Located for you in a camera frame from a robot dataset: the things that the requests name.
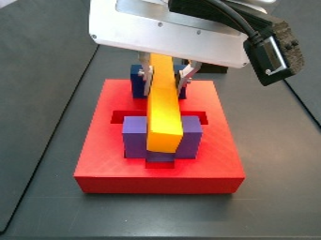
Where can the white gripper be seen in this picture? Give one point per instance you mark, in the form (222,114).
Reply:
(141,25)

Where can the yellow long block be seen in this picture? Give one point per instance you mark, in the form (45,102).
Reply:
(164,124)

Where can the red slotted base board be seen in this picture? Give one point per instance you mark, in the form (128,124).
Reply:
(105,172)

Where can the dark blue U block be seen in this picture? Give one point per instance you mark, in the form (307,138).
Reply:
(137,83)

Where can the purple U block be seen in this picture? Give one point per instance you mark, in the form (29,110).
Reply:
(135,140)

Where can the black angle bracket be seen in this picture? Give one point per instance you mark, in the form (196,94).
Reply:
(205,68)

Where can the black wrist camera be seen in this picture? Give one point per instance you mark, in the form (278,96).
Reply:
(271,47)

